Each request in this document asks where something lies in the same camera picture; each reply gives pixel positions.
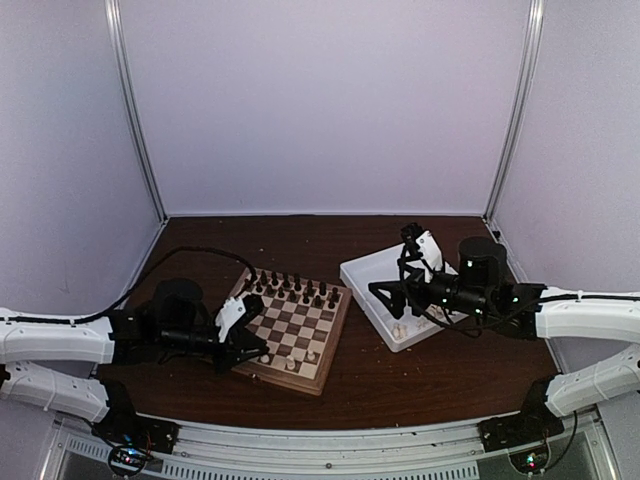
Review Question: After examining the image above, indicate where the white plastic tray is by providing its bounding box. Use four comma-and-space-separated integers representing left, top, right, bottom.
340, 245, 442, 353

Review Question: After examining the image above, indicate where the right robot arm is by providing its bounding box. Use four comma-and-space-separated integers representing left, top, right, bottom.
369, 233, 639, 442

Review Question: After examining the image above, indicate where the wooden chess board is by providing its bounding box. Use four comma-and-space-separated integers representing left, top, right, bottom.
232, 269, 352, 396

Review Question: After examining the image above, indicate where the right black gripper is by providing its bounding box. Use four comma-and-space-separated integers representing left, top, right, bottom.
368, 256, 491, 321

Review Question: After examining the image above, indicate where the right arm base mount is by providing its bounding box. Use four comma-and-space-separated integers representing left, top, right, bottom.
478, 376, 564, 452

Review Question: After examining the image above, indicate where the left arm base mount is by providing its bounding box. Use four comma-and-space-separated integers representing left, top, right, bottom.
93, 380, 180, 454

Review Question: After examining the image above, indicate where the front aluminium rail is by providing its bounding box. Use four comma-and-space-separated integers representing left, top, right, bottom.
44, 394, 611, 480

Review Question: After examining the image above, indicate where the right aluminium frame post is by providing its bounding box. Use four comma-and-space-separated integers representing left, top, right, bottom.
483, 0, 546, 224

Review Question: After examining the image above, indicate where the pile of white chess pieces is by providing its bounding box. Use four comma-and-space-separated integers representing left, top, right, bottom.
391, 306, 445, 340

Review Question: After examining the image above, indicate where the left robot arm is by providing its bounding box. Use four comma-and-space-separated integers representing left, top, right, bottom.
1, 278, 268, 444

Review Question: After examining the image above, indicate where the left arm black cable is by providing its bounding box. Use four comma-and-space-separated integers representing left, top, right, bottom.
0, 246, 259, 326

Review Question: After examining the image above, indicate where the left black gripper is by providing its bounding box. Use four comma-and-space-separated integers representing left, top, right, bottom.
159, 322, 269, 376

